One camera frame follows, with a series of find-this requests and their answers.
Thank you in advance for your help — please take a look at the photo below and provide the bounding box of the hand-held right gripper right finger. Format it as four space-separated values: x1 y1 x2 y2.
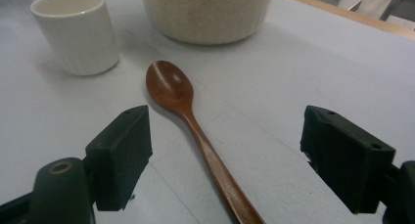
300 105 396 215

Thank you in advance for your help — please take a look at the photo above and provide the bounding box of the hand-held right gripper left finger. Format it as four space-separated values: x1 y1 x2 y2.
84 105 154 212

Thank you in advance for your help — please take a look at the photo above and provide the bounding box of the brown wooden spoon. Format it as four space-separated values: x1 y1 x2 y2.
145 60 266 224

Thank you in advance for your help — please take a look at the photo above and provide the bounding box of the white ribbed cup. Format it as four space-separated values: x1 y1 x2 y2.
29 0 120 76

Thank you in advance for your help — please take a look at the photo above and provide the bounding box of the grey metal stand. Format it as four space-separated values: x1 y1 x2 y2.
379 0 410 22

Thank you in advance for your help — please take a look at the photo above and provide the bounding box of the beige speckled bowl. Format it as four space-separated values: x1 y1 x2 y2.
140 0 274 46

